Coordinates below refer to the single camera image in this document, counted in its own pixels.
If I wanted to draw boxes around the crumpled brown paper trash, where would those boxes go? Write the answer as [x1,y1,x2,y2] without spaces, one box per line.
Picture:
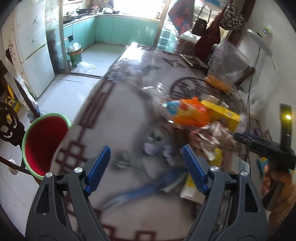
[189,121,236,161]

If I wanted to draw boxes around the red green trash bucket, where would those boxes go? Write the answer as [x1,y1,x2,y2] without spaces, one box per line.
[21,113,71,180]

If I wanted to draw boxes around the green kitchen trash bin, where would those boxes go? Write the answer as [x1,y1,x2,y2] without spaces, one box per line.
[67,42,83,67]

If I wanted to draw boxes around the teal kitchen cabinets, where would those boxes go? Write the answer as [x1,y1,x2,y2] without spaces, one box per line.
[63,15,159,50]

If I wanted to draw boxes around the right hand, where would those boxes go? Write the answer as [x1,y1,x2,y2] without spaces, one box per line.
[262,165,295,214]

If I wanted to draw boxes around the white blue small box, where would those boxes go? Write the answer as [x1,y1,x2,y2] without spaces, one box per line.
[228,155,250,175]

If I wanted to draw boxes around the yellow cardboard box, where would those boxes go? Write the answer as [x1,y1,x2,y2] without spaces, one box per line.
[201,100,240,132]

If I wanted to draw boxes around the dark carved wooden chair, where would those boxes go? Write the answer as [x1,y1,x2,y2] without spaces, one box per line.
[1,101,41,185]

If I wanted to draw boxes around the orange snack bag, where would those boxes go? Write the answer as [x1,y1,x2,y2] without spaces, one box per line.
[162,97,210,127]

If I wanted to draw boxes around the clear bag orange snacks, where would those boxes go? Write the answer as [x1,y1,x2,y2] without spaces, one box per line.
[205,39,249,94]

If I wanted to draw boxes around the floral patterned tablecloth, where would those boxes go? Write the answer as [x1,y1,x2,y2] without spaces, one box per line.
[49,41,253,241]

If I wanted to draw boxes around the dark patterned packet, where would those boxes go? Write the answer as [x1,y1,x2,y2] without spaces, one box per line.
[179,54,208,70]

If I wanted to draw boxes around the black white patterned bag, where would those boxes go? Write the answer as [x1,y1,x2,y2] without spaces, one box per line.
[220,4,245,31]

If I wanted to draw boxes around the plaid hanging cloth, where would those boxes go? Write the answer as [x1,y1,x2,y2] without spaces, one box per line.
[168,0,195,35]

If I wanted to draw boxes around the white refrigerator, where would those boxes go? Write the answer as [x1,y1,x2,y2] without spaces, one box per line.
[1,0,55,98]

